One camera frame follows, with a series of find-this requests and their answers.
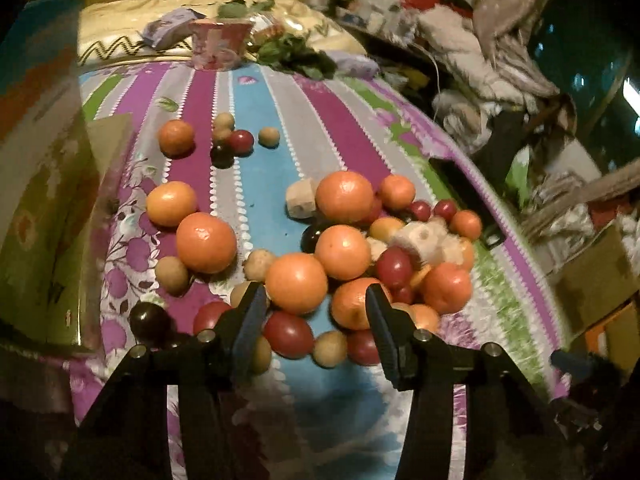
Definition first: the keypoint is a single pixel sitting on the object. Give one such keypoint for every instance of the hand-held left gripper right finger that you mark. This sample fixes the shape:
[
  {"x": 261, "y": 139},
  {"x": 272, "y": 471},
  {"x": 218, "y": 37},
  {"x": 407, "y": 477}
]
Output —
[{"x": 382, "y": 331}]

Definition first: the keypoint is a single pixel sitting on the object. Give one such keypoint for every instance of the green leafy sprigs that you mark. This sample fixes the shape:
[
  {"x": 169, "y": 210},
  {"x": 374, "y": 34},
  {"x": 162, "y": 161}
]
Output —
[{"x": 295, "y": 57}]

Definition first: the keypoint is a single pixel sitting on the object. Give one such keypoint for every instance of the pale purple packet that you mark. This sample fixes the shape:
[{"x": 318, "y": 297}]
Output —
[{"x": 357, "y": 66}]

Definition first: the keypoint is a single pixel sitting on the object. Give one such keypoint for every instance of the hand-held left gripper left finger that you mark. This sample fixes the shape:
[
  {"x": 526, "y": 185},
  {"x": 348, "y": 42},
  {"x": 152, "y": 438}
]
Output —
[{"x": 252, "y": 321}]

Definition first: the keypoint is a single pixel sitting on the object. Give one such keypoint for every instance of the small pale porous chunk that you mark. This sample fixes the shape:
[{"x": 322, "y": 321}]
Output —
[
  {"x": 453, "y": 250},
  {"x": 376, "y": 249}
]

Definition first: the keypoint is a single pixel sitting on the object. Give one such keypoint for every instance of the pink printed paper cup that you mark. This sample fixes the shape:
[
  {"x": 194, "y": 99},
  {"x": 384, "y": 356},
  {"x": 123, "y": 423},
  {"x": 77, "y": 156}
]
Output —
[{"x": 217, "y": 45}]

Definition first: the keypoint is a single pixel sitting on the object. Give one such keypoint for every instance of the striped floral bedsheet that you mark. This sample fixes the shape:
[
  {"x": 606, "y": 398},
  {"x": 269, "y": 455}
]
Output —
[{"x": 260, "y": 125}]

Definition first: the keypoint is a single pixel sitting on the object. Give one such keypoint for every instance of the colourful printed cardboard box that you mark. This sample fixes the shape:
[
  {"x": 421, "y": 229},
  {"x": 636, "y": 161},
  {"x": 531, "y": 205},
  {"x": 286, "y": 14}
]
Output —
[{"x": 45, "y": 185}]

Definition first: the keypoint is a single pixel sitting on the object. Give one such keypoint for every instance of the green plastic bag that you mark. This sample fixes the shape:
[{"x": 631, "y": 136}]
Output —
[{"x": 517, "y": 175}]

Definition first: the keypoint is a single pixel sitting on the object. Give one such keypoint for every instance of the pile of pale clothes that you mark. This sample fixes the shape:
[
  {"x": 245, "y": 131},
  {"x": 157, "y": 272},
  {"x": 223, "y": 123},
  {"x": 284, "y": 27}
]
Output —
[{"x": 465, "y": 55}]

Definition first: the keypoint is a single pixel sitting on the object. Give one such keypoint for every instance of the large pale porous chunk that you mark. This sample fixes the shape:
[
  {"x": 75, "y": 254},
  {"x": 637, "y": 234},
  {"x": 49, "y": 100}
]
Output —
[{"x": 419, "y": 237}]

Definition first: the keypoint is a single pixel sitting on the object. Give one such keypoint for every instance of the purple printed packet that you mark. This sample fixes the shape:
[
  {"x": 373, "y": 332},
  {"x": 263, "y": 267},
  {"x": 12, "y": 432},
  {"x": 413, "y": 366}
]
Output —
[{"x": 167, "y": 30}]

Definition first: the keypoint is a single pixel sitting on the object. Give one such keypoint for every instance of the pile of oranges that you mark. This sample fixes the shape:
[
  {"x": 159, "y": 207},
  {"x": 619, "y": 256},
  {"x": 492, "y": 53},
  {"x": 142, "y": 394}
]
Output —
[{"x": 296, "y": 282}]

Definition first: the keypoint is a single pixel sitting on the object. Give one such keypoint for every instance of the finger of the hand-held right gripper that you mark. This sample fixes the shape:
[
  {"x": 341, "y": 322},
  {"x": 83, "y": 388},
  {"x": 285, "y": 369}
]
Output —
[{"x": 572, "y": 363}]

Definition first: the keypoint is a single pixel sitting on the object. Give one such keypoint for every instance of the dark purple plum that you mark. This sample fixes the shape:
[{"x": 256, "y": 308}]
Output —
[
  {"x": 221, "y": 156},
  {"x": 314, "y": 237},
  {"x": 149, "y": 321}
]

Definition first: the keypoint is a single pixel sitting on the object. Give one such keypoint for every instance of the brown cardboard box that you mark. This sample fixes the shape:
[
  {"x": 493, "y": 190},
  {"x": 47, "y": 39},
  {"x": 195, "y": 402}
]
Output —
[{"x": 595, "y": 280}]

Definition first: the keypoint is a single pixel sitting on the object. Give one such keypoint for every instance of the cream zigzag quilt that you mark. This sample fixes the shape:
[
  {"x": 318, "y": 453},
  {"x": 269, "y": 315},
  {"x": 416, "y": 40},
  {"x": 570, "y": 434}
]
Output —
[{"x": 120, "y": 35}]

